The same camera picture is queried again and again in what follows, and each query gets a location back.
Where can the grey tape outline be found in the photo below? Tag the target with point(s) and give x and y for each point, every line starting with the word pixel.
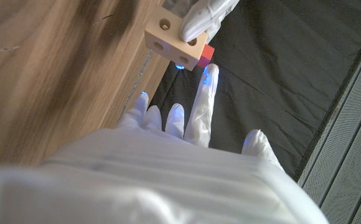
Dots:
pixel 135 87

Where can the wooden block with holes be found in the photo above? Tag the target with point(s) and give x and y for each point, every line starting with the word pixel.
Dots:
pixel 174 39

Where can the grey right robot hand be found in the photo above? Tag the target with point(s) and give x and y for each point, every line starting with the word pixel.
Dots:
pixel 152 180

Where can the wooden screw with red head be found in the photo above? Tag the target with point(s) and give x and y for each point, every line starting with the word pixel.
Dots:
pixel 207 56

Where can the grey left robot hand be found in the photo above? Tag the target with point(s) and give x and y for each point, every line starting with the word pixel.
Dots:
pixel 205 17

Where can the black backdrop curtain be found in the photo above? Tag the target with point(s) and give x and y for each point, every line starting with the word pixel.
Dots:
pixel 277 77

